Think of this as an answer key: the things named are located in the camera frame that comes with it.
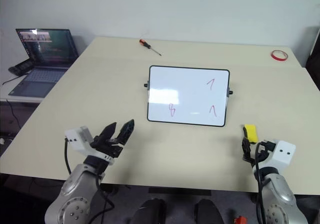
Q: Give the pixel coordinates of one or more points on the small red object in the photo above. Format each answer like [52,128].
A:
[240,220]

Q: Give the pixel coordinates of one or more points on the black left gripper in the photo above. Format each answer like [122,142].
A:
[110,148]

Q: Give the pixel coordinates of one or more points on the yellow board eraser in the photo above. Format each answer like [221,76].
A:
[252,132]

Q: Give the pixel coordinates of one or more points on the dark rounded shape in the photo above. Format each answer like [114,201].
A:
[208,212]
[150,211]

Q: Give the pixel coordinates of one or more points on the black table frame bar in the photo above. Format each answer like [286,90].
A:
[180,192]

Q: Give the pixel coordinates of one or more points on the black handheld device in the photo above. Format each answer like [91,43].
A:
[21,67]

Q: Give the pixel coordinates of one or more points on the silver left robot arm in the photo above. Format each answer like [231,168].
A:
[75,184]

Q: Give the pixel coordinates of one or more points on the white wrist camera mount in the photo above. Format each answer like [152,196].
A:
[77,139]
[282,152]

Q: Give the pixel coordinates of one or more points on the black chair back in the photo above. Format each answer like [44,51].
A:
[313,58]

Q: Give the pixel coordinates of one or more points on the black framed whiteboard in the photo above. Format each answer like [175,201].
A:
[185,93]

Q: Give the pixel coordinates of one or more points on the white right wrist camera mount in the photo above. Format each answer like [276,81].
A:
[282,152]

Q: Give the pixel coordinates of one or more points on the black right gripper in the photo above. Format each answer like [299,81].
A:
[266,147]

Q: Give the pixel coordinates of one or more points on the open dark laptop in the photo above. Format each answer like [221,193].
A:
[47,58]

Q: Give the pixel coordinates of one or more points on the red tape roll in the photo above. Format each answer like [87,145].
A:
[274,56]

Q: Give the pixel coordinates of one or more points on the white side desk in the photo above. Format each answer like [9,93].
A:
[20,99]

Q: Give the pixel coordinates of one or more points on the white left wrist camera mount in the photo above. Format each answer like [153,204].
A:
[77,139]

